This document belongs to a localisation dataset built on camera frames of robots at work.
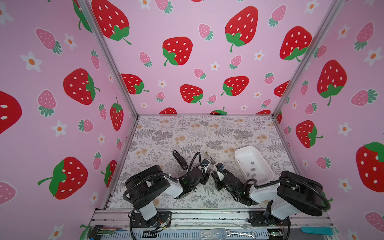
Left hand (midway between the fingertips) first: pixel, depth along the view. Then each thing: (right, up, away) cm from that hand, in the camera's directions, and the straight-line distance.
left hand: (208, 168), depth 88 cm
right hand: (+2, -3, -2) cm, 4 cm away
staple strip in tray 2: (+28, -1, +3) cm, 28 cm away
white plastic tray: (+29, +1, +5) cm, 30 cm away
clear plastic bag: (+1, -26, -19) cm, 32 cm away
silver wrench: (+20, -27, -17) cm, 38 cm away
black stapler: (-17, +4, +4) cm, 18 cm away
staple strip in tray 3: (+24, -4, +3) cm, 25 cm away
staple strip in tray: (+28, +2, +6) cm, 29 cm away
